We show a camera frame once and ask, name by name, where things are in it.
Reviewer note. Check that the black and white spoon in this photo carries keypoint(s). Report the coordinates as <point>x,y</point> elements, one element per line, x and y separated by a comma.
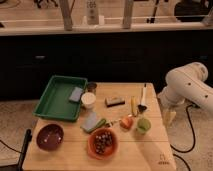
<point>142,106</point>

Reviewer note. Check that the purple bowl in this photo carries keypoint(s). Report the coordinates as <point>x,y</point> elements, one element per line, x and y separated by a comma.
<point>50,137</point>

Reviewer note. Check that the green cucumber toy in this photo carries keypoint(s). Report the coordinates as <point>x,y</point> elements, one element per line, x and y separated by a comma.
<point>98,125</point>

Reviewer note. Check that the orange bowl with nuts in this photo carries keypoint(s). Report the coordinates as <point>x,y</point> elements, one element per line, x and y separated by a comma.
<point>102,144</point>

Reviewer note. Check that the small fork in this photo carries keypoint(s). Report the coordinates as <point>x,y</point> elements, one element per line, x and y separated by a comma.
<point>111,123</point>

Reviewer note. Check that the green plastic tray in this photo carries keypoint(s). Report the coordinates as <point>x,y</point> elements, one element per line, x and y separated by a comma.
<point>55,101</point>

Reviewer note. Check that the white cup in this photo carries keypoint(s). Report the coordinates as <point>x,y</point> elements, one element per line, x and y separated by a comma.
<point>88,100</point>

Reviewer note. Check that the dark metal cup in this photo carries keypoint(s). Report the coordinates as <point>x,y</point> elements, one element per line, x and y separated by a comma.
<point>91,87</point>

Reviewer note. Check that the green cup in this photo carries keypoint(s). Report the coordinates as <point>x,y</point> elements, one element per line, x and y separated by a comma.
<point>143,125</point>

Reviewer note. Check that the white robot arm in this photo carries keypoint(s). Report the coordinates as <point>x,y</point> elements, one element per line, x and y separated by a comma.
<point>185,83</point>

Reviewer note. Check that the black and tan eraser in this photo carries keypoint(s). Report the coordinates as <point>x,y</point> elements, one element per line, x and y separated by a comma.
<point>110,102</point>

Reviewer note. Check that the grey sponge in tray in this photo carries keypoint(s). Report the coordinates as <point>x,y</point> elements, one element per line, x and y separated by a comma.
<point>76,94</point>

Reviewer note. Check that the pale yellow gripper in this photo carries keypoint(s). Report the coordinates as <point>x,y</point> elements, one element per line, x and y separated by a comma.
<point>168,116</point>

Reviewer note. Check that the white remote device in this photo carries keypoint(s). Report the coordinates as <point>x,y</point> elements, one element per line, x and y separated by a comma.
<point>92,12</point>

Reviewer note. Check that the black pole left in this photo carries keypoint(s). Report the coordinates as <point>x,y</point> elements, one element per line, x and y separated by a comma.
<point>27,140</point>

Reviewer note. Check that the orange carrot toy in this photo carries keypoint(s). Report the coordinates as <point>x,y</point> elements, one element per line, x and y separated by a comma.
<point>126,122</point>

